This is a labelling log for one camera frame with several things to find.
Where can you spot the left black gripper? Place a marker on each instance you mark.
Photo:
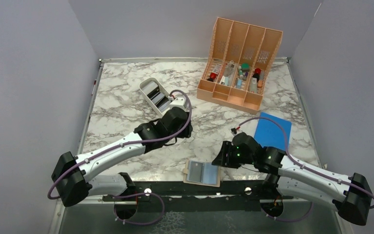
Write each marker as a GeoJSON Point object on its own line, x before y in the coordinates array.
{"type": "Point", "coordinates": [186, 132]}

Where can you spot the blue flat board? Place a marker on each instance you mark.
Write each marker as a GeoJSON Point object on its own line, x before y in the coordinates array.
{"type": "Point", "coordinates": [268, 134]}

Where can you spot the red capped black bottle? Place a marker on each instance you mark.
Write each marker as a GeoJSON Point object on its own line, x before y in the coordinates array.
{"type": "Point", "coordinates": [212, 77]}

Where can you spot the stack of cards in tray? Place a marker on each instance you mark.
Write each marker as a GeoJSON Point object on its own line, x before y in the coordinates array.
{"type": "Point", "coordinates": [156, 97]}

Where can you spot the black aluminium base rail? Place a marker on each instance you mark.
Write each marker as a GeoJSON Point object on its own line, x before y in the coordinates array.
{"type": "Point", "coordinates": [176, 196]}

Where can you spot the red capped bottle right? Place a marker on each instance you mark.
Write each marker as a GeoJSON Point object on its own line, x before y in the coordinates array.
{"type": "Point", "coordinates": [256, 75]}

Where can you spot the peach plastic desk organizer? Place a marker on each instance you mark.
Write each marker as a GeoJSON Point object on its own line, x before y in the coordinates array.
{"type": "Point", "coordinates": [232, 44]}

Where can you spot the green capped bottle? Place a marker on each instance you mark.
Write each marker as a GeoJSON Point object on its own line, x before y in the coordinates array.
{"type": "Point", "coordinates": [245, 67]}

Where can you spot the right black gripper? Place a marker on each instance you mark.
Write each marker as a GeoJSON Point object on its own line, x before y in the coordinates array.
{"type": "Point", "coordinates": [222, 159]}

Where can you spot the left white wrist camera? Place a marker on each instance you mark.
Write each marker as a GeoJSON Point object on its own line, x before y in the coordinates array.
{"type": "Point", "coordinates": [179, 102]}

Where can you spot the white oblong plastic tray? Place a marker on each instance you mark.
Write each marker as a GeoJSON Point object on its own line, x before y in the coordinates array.
{"type": "Point", "coordinates": [154, 97]}

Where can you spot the black credit card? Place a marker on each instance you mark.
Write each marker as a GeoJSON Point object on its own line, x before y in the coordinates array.
{"type": "Point", "coordinates": [195, 171]}

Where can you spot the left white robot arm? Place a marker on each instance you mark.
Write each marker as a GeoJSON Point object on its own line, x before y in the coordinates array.
{"type": "Point", "coordinates": [74, 177]}

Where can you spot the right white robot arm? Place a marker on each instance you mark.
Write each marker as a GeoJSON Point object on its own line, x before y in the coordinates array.
{"type": "Point", "coordinates": [349, 196]}

